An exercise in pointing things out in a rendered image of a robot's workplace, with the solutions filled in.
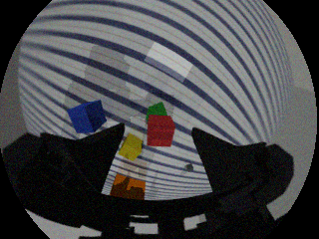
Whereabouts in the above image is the red block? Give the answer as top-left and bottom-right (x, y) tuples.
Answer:
(148, 115), (175, 147)

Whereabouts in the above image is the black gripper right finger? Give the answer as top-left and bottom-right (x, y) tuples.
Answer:
(191, 126), (266, 191)

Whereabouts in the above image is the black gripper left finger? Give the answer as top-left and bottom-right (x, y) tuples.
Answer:
(40, 123), (125, 192)

